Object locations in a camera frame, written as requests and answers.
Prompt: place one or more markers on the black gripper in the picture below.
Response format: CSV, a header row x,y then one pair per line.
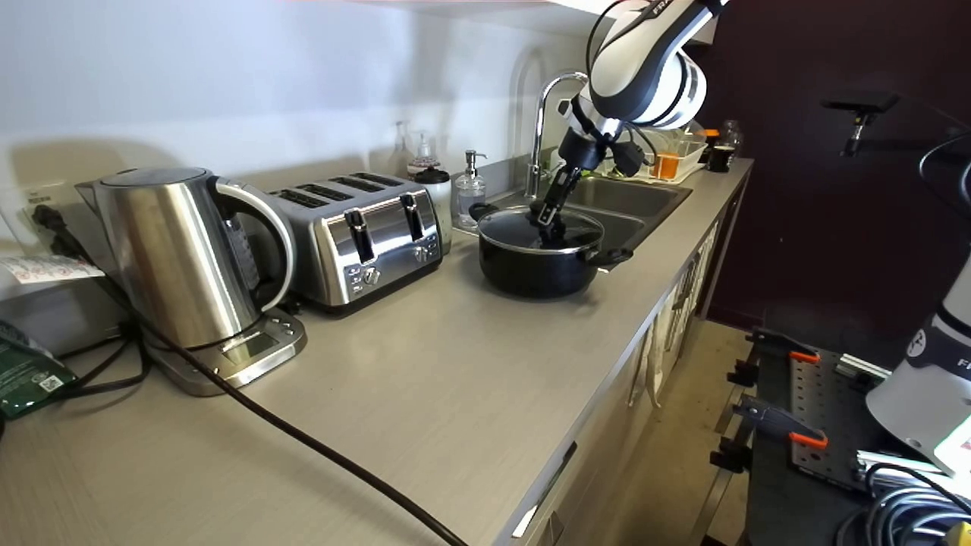
x,y
585,153

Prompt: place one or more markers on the glass lid with black knob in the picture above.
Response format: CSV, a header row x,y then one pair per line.
x,y
516,233

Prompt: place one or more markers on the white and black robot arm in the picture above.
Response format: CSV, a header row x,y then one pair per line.
x,y
648,71

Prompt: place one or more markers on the black cooking pot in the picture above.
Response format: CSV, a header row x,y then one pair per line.
x,y
534,275

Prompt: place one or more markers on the stainless steel sink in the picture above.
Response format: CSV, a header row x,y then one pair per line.
x,y
626,202

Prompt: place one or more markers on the clear soap dispenser bottle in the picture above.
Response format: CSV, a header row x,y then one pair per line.
x,y
467,192

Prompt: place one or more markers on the chrome curved faucet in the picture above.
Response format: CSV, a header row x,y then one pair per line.
x,y
542,111

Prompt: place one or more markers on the dish rack with orange items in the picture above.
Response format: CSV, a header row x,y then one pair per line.
x,y
675,157

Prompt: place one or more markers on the clear glass bottle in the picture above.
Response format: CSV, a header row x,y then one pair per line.
x,y
401,150

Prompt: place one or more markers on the small black mug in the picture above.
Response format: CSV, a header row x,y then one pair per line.
x,y
719,153

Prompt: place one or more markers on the stainless four-slot toaster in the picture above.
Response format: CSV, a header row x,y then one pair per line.
x,y
354,243

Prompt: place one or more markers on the white cabinet fronts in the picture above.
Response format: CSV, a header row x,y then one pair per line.
x,y
626,405

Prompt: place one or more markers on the silver kettle base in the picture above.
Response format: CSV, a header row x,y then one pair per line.
x,y
248,350

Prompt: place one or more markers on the black robot cart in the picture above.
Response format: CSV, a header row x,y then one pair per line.
x,y
799,504

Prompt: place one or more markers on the stainless electric kettle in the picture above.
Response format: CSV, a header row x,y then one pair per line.
x,y
172,253

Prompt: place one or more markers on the white box appliance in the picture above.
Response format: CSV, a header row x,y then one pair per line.
x,y
47,299

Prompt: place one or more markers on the green printed packet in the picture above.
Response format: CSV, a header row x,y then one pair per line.
x,y
26,380

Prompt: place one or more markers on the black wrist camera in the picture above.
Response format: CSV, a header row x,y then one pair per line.
x,y
629,157

